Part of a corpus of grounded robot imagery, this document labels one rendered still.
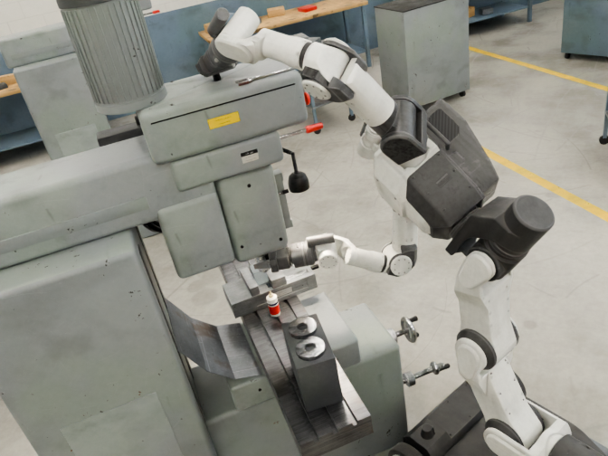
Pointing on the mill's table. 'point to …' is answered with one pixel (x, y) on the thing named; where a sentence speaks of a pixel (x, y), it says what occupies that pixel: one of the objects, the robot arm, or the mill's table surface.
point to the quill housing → (252, 213)
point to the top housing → (222, 110)
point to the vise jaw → (276, 279)
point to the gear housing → (227, 161)
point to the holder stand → (312, 362)
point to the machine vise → (296, 278)
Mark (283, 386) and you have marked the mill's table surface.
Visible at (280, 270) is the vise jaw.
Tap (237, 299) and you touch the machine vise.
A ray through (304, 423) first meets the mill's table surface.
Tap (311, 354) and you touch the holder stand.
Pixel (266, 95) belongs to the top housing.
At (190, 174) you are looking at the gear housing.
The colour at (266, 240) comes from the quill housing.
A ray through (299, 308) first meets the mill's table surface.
